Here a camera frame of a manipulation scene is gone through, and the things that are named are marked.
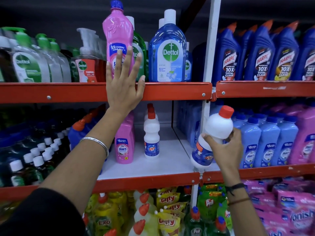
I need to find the white shelf board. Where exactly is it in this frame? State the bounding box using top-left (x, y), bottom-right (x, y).
top-left (98, 123), bottom-right (221, 181)

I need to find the stack of yellow dishwash pouches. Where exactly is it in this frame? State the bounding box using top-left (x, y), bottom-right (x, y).
top-left (155, 187), bottom-right (188, 236)

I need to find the row of blue toilet cleaners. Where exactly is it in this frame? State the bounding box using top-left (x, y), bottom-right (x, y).
top-left (212, 20), bottom-right (315, 82)

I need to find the silver bangle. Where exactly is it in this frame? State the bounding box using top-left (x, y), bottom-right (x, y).
top-left (79, 137), bottom-right (109, 159)

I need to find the white shelf upright post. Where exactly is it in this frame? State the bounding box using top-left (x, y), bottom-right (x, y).
top-left (191, 0), bottom-right (222, 209)

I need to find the clear handwash bottle green pump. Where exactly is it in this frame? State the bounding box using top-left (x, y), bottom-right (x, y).
top-left (2, 27), bottom-right (51, 83)
top-left (49, 38), bottom-right (72, 83)
top-left (36, 33), bottom-right (63, 83)

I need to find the row of light blue bottles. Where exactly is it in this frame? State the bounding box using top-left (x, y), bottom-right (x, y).
top-left (231, 113), bottom-right (299, 168)
top-left (176, 101), bottom-right (223, 148)

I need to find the person's left hand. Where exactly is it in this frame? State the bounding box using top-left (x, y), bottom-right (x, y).
top-left (105, 46), bottom-right (146, 116)

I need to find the group of yellow dishwash bottles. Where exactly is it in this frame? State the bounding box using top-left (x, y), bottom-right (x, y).
top-left (84, 192), bottom-right (128, 236)

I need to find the black diagonal brace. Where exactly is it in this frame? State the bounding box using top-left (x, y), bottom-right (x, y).
top-left (177, 0), bottom-right (208, 33)

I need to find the brown thread wristband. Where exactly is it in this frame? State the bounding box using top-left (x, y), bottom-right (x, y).
top-left (228, 197), bottom-right (251, 205)

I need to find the white bottle with red cap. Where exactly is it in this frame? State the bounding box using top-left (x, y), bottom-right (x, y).
top-left (144, 112), bottom-right (160, 159)
top-left (191, 105), bottom-right (235, 173)

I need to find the green dishwash pouch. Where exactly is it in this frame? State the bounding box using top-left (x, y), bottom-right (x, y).
top-left (217, 201), bottom-right (233, 230)
top-left (197, 191), bottom-right (227, 223)
top-left (200, 184), bottom-right (225, 193)

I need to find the small blue disinfectant bottle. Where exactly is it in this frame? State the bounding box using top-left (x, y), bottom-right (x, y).
top-left (185, 42), bottom-right (193, 82)

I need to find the green dishwash bottle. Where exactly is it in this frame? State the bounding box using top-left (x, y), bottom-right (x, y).
top-left (209, 216), bottom-right (230, 236)
top-left (185, 206), bottom-right (205, 236)

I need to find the group of blue orange-capped bottles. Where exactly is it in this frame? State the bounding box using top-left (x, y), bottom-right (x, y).
top-left (68, 104), bottom-right (106, 150)

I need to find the person's right hand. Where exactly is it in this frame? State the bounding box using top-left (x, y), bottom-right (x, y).
top-left (202, 128), bottom-right (244, 178)

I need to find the dark green handwash bottle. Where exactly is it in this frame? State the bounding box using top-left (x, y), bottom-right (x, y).
top-left (69, 48), bottom-right (80, 82)

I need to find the pale yellow bottle red cap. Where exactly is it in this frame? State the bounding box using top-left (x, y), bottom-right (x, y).
top-left (128, 219), bottom-right (159, 236)
top-left (134, 191), bottom-right (154, 207)
top-left (134, 203), bottom-right (158, 220)

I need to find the red foaming handwash pump bottle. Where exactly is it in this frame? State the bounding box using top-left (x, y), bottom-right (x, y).
top-left (74, 28), bottom-right (100, 83)

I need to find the black thread wristband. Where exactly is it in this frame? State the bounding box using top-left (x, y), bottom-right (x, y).
top-left (225, 183), bottom-right (246, 196)

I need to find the green cleaner bottle white cap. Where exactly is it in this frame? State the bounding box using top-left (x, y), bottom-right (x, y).
top-left (126, 16), bottom-right (147, 82)

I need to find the tall pink cleaner bottle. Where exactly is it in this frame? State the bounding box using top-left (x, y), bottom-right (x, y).
top-left (102, 0), bottom-right (135, 80)

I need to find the group of dark white-capped bottles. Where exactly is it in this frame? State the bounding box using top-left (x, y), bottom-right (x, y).
top-left (0, 106), bottom-right (72, 187)

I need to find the orange shelf beam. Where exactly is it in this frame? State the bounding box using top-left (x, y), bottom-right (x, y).
top-left (0, 172), bottom-right (200, 194)
top-left (0, 82), bottom-right (212, 104)
top-left (216, 80), bottom-right (315, 98)
top-left (202, 163), bottom-right (315, 183)

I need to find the black sleeve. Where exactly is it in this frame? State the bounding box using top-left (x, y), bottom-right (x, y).
top-left (0, 188), bottom-right (86, 236)

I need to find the person's left forearm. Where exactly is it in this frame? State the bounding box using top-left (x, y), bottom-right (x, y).
top-left (39, 108), bottom-right (135, 215)

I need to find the pile of pink packets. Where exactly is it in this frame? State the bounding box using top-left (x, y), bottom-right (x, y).
top-left (242, 178), bottom-right (315, 236)

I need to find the person's right forearm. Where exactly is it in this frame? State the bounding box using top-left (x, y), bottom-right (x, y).
top-left (223, 176), bottom-right (269, 236)

